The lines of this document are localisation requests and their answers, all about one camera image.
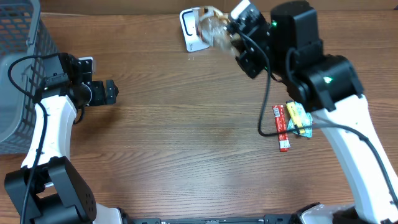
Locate beige brown snack pouch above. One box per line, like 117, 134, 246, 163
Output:
192, 6, 241, 57

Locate yellow highlighter pen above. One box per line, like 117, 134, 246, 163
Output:
286, 100, 308, 136

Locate red snack bar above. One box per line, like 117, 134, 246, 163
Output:
272, 105, 290, 152

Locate teal tissue pack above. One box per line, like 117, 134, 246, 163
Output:
286, 101, 313, 130

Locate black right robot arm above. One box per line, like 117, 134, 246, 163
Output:
227, 1, 397, 223

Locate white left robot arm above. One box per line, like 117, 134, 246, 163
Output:
4, 53, 131, 224

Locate white barcode scanner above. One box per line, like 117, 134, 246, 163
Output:
179, 9, 209, 52

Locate grey plastic mesh basket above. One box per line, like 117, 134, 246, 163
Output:
0, 0, 60, 156

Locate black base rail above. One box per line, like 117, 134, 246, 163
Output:
129, 214, 310, 224

